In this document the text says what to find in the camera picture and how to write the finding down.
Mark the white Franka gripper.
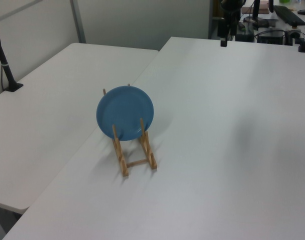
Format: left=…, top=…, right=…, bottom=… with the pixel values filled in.
left=216, top=11, right=241, bottom=48

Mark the blue round plate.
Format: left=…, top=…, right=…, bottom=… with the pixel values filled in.
left=96, top=85, right=155, bottom=142

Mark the wooden plate rack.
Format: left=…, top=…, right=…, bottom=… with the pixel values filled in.
left=102, top=83, right=159, bottom=178

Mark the black monitor stand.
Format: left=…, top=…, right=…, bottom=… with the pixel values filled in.
left=243, top=0, right=270, bottom=29

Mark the black electronics box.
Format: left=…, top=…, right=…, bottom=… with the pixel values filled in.
left=256, top=29, right=286, bottom=45

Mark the pink box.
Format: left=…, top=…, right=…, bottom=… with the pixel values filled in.
left=243, top=0, right=269, bottom=15

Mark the black keyboard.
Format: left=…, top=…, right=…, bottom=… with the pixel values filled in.
left=273, top=4, right=305, bottom=27

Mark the black camera stand pole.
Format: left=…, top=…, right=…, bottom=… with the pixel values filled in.
left=0, top=19, right=25, bottom=92

